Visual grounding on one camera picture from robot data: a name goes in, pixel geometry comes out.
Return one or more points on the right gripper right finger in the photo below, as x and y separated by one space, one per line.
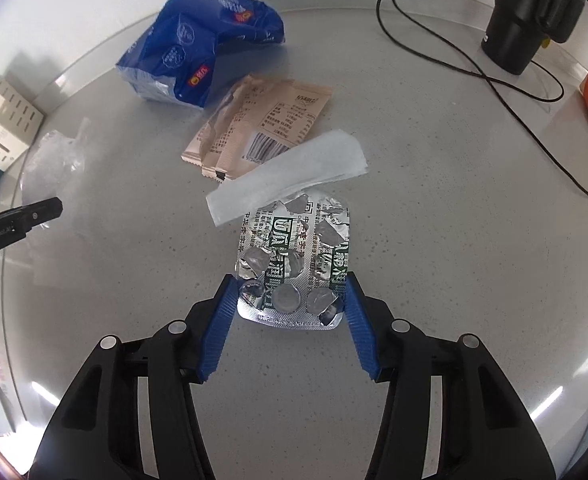
486 432

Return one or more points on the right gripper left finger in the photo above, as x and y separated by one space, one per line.
93 434

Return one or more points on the clear plastic bag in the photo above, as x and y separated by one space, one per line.
55 165

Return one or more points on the silver pill blister pack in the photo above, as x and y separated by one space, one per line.
292 262

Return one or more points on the beige cardboard organizer box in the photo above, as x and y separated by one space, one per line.
20 121

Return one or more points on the blue plastic snack bag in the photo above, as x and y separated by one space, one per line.
173 61

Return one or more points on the white paper strip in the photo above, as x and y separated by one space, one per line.
330 157

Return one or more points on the black insulated tumbler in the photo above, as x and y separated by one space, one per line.
518 28

